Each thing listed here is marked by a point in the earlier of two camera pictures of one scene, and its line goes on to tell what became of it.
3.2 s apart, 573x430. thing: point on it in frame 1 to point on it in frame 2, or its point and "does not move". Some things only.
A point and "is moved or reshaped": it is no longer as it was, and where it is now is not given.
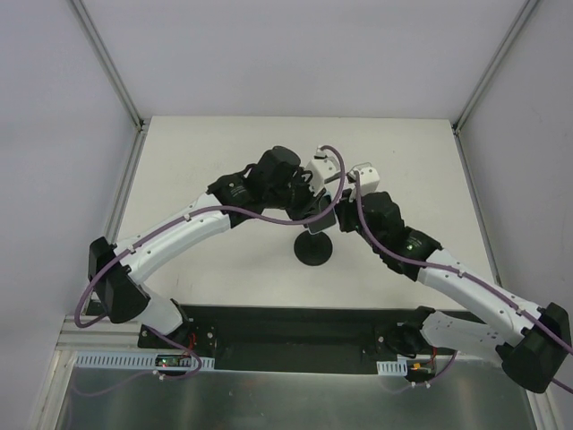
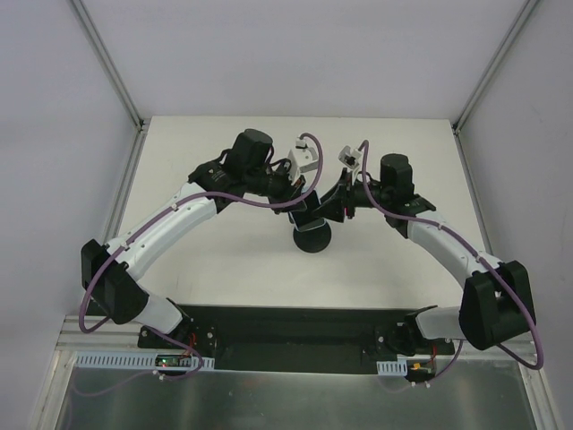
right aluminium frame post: [493, 66] does not move
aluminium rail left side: [103, 333] does not move
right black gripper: [346, 215] to [343, 193]
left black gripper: [306, 208] does not move
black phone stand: [312, 249] is moved or reshaped
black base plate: [285, 339] does not move
